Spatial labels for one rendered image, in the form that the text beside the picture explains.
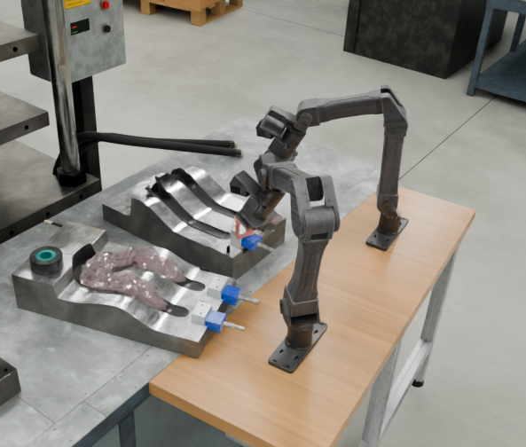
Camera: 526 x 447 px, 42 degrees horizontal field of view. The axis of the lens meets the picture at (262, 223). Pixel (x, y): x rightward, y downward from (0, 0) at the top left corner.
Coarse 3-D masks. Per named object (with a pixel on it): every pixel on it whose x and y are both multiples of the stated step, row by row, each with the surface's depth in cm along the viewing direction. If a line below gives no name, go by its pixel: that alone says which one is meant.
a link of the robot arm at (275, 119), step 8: (272, 112) 196; (280, 112) 197; (288, 112) 200; (264, 120) 197; (272, 120) 197; (280, 120) 197; (288, 120) 196; (304, 120) 193; (264, 128) 198; (272, 128) 198; (280, 128) 197; (296, 128) 195; (304, 128) 195
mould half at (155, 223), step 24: (192, 168) 216; (144, 192) 202; (192, 192) 207; (216, 192) 211; (120, 216) 207; (144, 216) 200; (168, 216) 197; (216, 216) 202; (168, 240) 198; (192, 240) 192; (216, 240) 191; (264, 240) 197; (216, 264) 190; (240, 264) 190
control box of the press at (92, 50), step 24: (24, 0) 221; (72, 0) 219; (96, 0) 227; (120, 0) 236; (24, 24) 226; (72, 24) 223; (96, 24) 231; (120, 24) 240; (72, 48) 226; (96, 48) 235; (120, 48) 244; (48, 72) 229; (72, 72) 230; (96, 72) 239; (96, 144) 259; (96, 168) 263
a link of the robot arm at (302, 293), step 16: (320, 208) 148; (320, 224) 147; (304, 240) 148; (320, 240) 150; (304, 256) 153; (320, 256) 154; (304, 272) 156; (288, 288) 164; (304, 288) 160; (304, 304) 163
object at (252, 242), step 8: (240, 224) 190; (232, 232) 188; (240, 232) 186; (232, 240) 189; (240, 240) 187; (248, 240) 186; (256, 240) 186; (240, 248) 188; (248, 248) 187; (264, 248) 186; (272, 248) 185
